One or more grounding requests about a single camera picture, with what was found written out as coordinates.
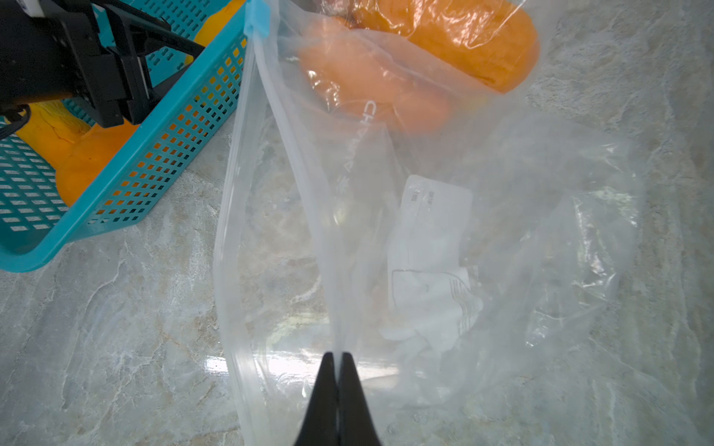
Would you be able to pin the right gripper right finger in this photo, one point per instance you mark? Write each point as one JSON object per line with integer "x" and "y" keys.
{"x": 355, "y": 424}

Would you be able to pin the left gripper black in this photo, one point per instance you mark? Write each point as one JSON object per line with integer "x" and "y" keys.
{"x": 92, "y": 52}

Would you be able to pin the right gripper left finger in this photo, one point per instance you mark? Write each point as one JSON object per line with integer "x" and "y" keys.
{"x": 320, "y": 424}

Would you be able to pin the orange mango top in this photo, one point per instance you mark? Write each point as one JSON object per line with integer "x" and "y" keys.
{"x": 494, "y": 42}

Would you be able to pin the small yellow mango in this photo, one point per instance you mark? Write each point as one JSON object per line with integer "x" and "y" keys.
{"x": 52, "y": 131}

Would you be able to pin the teal plastic mesh basket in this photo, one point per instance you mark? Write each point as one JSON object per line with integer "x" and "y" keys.
{"x": 191, "y": 99}

